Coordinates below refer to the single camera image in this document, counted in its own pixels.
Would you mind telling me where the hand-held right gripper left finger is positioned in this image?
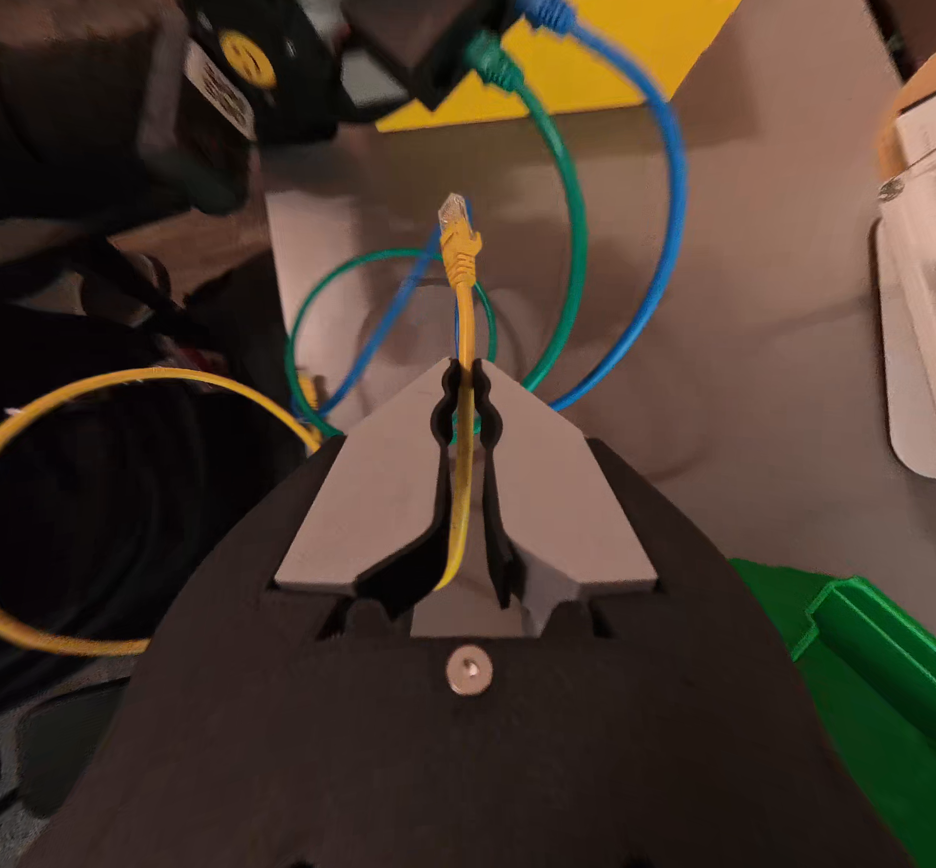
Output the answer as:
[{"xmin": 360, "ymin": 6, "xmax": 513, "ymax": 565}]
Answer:
[{"xmin": 273, "ymin": 358, "xmax": 460, "ymax": 619}]

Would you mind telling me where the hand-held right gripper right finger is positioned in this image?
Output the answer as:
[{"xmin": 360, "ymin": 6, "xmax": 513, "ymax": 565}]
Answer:
[{"xmin": 474, "ymin": 359, "xmax": 661, "ymax": 637}]

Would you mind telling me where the black network switch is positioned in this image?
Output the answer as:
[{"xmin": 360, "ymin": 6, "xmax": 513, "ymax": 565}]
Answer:
[{"xmin": 340, "ymin": 0, "xmax": 575, "ymax": 112}]

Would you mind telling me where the yellow ethernet cable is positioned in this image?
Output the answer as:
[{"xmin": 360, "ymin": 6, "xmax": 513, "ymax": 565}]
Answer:
[{"xmin": 0, "ymin": 192, "xmax": 485, "ymax": 657}]

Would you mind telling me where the green ethernet cable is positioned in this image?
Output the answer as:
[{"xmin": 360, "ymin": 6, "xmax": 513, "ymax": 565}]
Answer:
[{"xmin": 284, "ymin": 31, "xmax": 589, "ymax": 445}]

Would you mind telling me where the green plastic bin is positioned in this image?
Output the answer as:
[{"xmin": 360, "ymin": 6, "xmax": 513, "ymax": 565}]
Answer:
[{"xmin": 727, "ymin": 557, "xmax": 936, "ymax": 868}]

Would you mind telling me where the yellow plastic bin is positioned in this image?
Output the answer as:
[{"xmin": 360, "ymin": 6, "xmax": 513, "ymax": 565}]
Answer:
[{"xmin": 375, "ymin": 0, "xmax": 771, "ymax": 134}]

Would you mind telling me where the blue ethernet cable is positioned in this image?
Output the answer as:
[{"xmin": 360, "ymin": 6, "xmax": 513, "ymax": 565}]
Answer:
[{"xmin": 292, "ymin": 0, "xmax": 690, "ymax": 419}]

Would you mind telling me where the white stand base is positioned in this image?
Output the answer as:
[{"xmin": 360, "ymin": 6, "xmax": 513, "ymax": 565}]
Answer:
[{"xmin": 870, "ymin": 217, "xmax": 936, "ymax": 479}]

